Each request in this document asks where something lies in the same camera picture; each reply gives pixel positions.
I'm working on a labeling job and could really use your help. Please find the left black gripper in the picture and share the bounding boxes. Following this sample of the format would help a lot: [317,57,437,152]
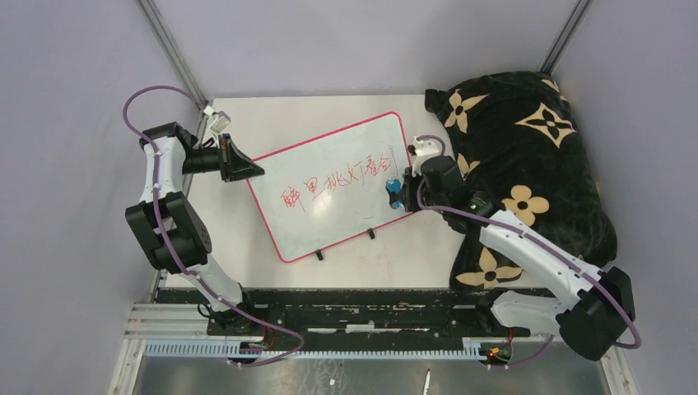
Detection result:
[181,133,264,183]

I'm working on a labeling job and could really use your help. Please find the blue whiteboard eraser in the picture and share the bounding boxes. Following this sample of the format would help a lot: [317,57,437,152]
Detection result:
[385,178,404,210]

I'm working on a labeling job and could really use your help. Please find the red framed whiteboard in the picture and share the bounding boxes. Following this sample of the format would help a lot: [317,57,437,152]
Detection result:
[247,111,412,263]

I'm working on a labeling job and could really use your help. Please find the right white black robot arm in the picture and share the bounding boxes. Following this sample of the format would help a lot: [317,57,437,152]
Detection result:
[385,155,642,361]

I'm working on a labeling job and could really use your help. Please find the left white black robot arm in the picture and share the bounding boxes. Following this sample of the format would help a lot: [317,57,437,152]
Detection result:
[125,122,265,335]

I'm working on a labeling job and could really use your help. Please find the black floral plush blanket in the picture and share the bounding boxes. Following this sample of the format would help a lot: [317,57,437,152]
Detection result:
[425,71,618,267]

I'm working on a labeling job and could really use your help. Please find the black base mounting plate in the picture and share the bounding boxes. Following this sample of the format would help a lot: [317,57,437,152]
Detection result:
[151,287,590,353]

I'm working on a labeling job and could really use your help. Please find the white marker pen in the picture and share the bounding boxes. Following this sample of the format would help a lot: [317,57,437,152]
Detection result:
[421,369,431,395]

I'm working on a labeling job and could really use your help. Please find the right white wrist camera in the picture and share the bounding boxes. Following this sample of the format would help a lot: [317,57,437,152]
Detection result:
[407,135,444,167]

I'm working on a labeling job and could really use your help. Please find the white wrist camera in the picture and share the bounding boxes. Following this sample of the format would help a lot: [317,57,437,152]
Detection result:
[208,111,230,136]
[407,135,444,167]

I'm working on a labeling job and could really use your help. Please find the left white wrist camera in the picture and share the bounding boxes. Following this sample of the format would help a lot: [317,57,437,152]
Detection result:
[208,111,230,136]

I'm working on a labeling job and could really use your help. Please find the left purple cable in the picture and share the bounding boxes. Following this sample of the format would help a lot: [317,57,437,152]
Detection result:
[122,85,306,369]

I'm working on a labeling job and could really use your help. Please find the purple cable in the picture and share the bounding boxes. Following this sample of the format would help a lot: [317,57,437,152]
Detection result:
[122,85,306,369]
[414,134,642,350]

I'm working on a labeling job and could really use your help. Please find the aluminium frame rails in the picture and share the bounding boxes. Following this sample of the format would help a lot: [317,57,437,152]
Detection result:
[109,304,635,394]

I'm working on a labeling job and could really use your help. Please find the left aluminium corner post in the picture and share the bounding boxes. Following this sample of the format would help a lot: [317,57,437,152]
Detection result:
[136,0,212,175]

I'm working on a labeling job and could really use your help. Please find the aluminium corner post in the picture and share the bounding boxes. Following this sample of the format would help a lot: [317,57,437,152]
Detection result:
[136,0,212,175]
[537,0,594,74]

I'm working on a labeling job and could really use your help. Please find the blue toothed cable duct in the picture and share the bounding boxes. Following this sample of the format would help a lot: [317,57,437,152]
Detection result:
[143,340,486,361]

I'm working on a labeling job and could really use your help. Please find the right aluminium corner post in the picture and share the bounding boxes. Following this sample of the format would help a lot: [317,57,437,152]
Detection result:
[537,0,594,74]

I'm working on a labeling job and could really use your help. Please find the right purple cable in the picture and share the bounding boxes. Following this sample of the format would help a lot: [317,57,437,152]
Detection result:
[414,134,642,350]

